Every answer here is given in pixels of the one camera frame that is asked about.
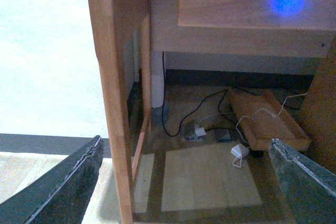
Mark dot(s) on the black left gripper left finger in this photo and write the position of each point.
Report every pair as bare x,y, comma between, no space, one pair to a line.
62,194

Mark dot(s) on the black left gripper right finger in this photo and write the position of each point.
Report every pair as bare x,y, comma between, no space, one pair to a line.
309,188

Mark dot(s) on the white power adapter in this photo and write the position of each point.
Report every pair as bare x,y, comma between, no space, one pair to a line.
240,151

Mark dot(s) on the wooden footrest board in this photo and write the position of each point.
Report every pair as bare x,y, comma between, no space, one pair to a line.
262,118

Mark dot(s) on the white plug on power strip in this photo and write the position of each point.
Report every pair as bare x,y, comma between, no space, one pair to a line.
200,132

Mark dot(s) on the wooden pull-out keyboard tray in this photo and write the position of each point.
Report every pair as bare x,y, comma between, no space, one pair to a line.
316,15

